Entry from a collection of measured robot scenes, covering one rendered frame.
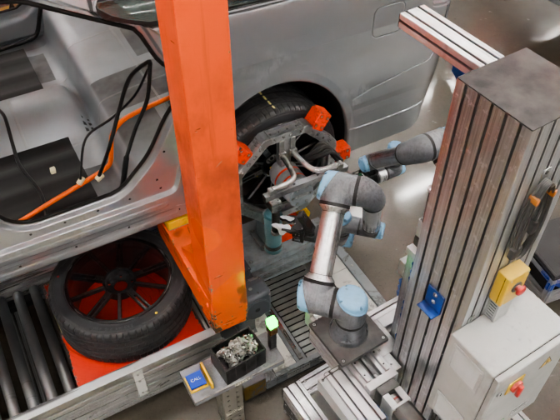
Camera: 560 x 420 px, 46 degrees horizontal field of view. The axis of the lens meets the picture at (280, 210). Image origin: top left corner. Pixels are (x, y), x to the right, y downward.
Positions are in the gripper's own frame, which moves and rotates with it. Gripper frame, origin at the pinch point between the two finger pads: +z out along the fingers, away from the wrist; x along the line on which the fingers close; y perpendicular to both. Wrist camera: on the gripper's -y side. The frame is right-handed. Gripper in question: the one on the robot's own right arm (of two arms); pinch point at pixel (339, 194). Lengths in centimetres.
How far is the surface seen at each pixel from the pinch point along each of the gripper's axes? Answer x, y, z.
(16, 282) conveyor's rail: -70, -51, 147
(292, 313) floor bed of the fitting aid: 0, -77, 25
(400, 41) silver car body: -29, 51, -48
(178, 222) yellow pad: -31, -11, 69
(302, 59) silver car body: -30, 57, 4
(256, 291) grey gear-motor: 1, -42, 46
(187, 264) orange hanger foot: -9, -15, 75
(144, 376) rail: 12, -51, 110
